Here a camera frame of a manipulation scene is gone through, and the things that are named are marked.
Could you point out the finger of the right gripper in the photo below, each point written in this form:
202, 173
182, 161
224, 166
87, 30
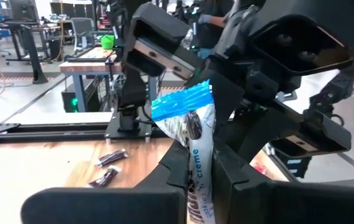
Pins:
263, 130
226, 96

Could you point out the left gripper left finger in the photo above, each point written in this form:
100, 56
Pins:
117, 205

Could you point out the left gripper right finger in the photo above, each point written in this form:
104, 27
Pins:
257, 202

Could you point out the blue white candy bar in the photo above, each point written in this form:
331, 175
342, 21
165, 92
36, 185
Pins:
201, 168

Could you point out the dark brown candy bar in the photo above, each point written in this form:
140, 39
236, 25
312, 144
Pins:
112, 157
105, 177

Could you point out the orange white candy bar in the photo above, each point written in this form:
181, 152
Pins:
260, 168

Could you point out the person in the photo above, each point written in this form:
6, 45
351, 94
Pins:
214, 25

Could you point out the black box green light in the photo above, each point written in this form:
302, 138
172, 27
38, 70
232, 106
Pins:
74, 101

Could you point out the green bucket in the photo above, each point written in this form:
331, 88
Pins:
107, 42

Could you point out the blue metal table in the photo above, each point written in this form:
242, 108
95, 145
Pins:
80, 68

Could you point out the grey office chair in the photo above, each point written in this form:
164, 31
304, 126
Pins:
82, 32

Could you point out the black standing desk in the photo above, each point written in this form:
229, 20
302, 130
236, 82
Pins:
29, 46

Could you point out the black computer monitor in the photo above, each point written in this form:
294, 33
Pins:
23, 9

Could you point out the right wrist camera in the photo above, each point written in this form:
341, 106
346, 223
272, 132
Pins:
301, 46

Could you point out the black aluminium table frame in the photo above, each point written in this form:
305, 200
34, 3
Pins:
55, 132

